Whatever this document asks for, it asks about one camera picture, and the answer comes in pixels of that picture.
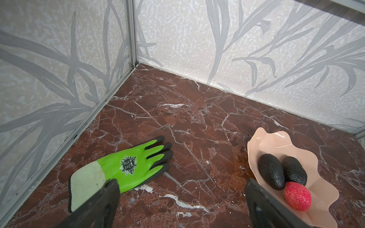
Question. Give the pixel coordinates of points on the green gardening glove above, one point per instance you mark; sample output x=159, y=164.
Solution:
x=131, y=168

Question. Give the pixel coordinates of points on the dark avocado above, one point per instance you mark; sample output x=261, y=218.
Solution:
x=271, y=170
x=293, y=171

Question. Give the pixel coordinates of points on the pink wavy fruit bowl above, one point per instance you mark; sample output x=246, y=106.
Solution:
x=323, y=193

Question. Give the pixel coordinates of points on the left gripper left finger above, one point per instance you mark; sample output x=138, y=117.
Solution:
x=97, y=212

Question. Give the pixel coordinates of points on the red fake fruit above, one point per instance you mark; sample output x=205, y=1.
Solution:
x=297, y=196

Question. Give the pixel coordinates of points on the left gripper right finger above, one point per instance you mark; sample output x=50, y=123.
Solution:
x=266, y=211

